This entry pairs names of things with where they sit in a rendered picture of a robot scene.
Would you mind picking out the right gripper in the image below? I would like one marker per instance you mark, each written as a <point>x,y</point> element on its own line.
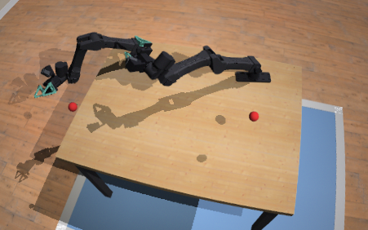
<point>49,90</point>

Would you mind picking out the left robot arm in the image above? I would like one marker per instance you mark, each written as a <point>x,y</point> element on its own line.
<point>170,71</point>

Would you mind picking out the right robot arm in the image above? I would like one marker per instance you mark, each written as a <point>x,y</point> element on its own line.
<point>94,43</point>

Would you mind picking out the red sphere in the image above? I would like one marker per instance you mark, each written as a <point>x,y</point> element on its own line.
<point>72,107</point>
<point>254,116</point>

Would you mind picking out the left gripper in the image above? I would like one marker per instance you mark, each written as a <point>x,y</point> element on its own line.
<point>145,43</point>

